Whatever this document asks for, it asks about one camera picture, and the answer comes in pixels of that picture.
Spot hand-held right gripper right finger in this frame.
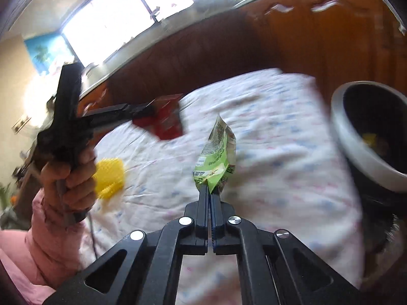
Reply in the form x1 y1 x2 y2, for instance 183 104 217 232
209 188 360 305

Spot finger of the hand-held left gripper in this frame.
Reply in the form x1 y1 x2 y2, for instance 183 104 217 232
84 102 156 131

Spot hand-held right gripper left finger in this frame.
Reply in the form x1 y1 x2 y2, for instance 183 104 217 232
48 186 211 305

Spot red snack packet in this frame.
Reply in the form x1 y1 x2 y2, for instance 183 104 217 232
132 94 185 140

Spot green snack packet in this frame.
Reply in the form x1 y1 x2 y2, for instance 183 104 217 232
193 113 237 194

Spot black bin with white rim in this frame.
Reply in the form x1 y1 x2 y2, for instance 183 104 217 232
331 81 407 255

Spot person's left forearm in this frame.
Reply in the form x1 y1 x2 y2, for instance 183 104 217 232
0 191 96 305

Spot person's left hand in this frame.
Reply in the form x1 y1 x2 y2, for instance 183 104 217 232
41 148 97 218

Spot light kitchen countertop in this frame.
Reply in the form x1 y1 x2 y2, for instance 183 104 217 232
78 0 366 99

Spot floral white tablecloth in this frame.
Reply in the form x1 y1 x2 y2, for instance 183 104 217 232
78 68 365 305

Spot bright kitchen window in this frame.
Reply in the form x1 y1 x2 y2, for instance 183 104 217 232
62 0 280 67

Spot wooden base cabinets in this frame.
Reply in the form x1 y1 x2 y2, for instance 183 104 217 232
78 0 407 121

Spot blue wall poster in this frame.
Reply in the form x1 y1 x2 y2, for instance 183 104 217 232
24 33 75 75

